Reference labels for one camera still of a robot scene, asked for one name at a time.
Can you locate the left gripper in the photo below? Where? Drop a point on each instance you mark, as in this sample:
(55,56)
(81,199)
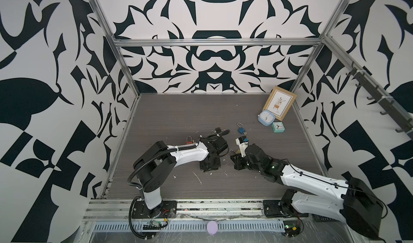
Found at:
(205,168)

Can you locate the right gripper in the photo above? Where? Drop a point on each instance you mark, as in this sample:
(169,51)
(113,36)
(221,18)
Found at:
(237,162)

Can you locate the red padlock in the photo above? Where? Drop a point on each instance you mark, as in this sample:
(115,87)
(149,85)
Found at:
(189,140)

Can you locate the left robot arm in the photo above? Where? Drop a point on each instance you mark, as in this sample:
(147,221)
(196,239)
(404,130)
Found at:
(152,168)

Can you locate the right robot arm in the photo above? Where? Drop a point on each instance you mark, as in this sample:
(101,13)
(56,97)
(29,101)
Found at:
(351,202)

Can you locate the black padlock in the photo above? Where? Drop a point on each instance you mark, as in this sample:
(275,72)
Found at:
(218,131)

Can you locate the blue padlock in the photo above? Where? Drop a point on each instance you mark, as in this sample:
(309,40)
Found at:
(241,129)

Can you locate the green square alarm clock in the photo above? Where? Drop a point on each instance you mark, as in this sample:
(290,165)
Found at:
(278,127)

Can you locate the blue round alarm clock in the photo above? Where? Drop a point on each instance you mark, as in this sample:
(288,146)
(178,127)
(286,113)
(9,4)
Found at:
(266,118)

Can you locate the purple round cap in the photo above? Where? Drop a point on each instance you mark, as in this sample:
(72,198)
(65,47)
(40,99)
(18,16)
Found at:
(212,227)

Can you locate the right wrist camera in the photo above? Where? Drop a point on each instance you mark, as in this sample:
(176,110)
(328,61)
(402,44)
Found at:
(242,143)

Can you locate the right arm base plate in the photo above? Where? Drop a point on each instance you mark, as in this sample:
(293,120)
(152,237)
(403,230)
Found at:
(273,209)

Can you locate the wooden picture frame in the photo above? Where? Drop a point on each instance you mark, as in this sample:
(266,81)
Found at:
(279,102)

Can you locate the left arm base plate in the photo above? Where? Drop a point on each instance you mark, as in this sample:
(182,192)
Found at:
(141,211)

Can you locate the black wall hook rack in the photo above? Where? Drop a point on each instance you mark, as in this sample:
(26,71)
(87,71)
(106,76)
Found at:
(389,104)

